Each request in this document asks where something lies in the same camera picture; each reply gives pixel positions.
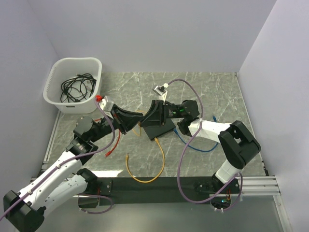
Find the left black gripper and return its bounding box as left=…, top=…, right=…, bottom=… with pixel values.
left=89, top=103, right=144, bottom=143

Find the red ethernet cable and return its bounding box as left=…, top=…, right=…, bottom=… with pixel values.
left=92, top=118, right=121, bottom=158

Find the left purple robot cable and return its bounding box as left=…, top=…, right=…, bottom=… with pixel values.
left=0, top=100, right=115, bottom=218

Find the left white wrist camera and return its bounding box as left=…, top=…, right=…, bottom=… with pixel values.
left=95, top=95, right=114, bottom=114

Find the blue ethernet cable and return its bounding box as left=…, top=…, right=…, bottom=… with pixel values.
left=173, top=115, right=219, bottom=153

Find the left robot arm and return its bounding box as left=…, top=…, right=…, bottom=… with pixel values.
left=1, top=103, right=143, bottom=232

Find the black network switch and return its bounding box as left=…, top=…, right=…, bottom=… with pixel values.
left=143, top=119, right=176, bottom=141

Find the aluminium rail frame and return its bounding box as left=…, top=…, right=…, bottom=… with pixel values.
left=14, top=72, right=294, bottom=232

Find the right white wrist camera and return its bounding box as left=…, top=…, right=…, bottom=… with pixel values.
left=152, top=83, right=169, bottom=102

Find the white plastic basket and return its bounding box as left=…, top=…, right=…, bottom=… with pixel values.
left=43, top=58, right=102, bottom=114

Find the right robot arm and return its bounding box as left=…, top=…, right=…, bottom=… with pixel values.
left=140, top=100, right=261, bottom=193

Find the yellow ethernet cable long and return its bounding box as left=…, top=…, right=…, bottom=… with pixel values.
left=126, top=137, right=166, bottom=184

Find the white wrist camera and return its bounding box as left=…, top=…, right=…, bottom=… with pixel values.
left=152, top=83, right=169, bottom=102
left=95, top=95, right=114, bottom=114

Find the black cable bundle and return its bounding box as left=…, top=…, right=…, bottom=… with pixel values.
left=59, top=73, right=97, bottom=103

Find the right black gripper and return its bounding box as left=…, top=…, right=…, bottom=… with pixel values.
left=138, top=100, right=184, bottom=128

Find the yellow ethernet cable short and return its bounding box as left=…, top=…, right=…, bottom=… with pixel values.
left=132, top=110, right=147, bottom=136

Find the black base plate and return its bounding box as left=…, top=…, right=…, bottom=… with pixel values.
left=72, top=176, right=242, bottom=208

